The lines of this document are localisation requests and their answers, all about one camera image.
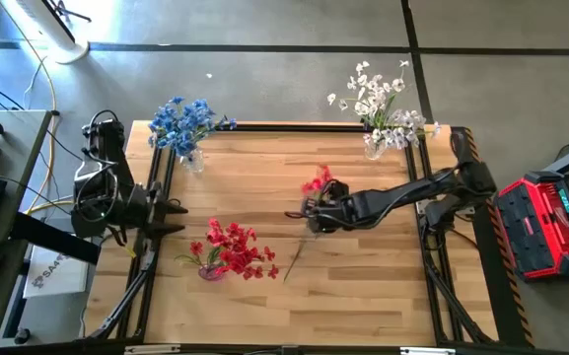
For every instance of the pink glass vase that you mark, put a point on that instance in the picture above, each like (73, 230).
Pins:
(210, 273)

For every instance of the grey side table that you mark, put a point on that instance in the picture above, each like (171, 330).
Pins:
(13, 148)

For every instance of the white artificial flower bunch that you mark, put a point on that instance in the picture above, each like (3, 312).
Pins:
(409, 120)
(387, 138)
(370, 84)

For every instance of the white floor-standing appliance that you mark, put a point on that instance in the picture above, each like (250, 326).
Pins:
(62, 44)

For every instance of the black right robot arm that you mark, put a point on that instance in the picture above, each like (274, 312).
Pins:
(402, 194)

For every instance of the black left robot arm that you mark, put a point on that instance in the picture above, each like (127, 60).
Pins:
(116, 197)

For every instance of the silver corner bracket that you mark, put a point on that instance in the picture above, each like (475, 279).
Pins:
(151, 349)
(427, 351)

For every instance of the black flat bar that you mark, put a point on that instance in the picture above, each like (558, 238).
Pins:
(52, 237)

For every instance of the white printed paper sheet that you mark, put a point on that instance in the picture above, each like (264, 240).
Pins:
(57, 276)

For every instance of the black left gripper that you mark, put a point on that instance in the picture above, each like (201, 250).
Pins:
(143, 207)

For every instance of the tall clear glass vase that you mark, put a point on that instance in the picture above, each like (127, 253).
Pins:
(194, 163)

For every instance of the black orange hazard striped bar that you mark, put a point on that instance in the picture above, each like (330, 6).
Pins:
(498, 276)

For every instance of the short clear glass vase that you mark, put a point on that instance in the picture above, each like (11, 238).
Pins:
(374, 150)

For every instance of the blue artificial flower bunch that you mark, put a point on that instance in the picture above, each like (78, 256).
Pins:
(197, 111)
(230, 123)
(163, 125)

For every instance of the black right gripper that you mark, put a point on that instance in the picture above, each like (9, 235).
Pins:
(338, 212)

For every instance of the black aluminium table frame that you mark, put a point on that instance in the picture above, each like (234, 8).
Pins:
(289, 127)

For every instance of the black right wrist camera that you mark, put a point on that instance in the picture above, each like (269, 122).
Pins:
(340, 189)

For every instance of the red black tool case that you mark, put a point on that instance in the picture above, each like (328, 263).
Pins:
(540, 232)

